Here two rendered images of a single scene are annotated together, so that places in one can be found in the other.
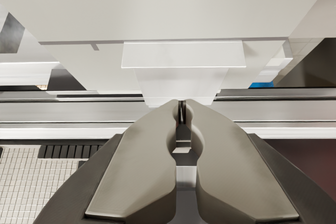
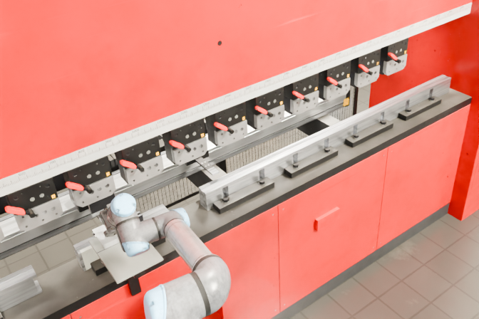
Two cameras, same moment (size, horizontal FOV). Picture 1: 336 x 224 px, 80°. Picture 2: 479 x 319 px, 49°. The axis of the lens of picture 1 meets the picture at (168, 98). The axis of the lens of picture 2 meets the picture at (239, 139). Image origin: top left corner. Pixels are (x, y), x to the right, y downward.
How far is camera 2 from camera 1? 1.89 m
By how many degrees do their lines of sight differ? 29
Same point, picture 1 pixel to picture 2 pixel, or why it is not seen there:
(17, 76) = (154, 211)
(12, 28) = not seen: hidden behind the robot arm
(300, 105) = (19, 242)
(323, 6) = (63, 277)
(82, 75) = not seen: hidden behind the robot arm
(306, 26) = (60, 270)
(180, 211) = (100, 206)
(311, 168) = not seen: outside the picture
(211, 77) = (102, 239)
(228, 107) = (58, 223)
